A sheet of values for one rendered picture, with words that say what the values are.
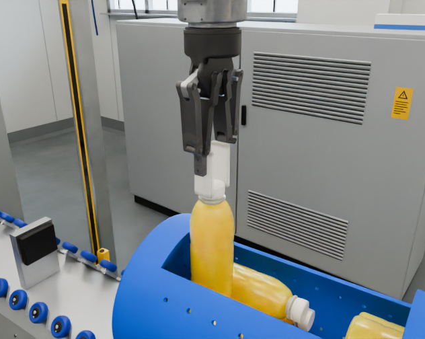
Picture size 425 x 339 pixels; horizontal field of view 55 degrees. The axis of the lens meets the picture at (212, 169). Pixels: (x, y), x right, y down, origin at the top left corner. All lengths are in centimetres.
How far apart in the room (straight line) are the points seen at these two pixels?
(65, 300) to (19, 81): 438
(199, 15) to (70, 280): 81
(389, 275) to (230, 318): 191
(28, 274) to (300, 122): 163
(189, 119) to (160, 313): 29
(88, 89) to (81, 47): 12
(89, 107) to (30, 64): 409
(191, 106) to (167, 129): 241
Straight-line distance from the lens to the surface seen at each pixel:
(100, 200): 139
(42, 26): 542
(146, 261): 67
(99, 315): 102
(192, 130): 54
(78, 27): 125
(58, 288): 113
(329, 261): 255
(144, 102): 304
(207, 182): 59
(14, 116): 532
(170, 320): 64
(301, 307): 71
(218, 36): 53
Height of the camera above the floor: 159
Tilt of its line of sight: 23 degrees down
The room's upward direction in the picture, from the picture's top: straight up
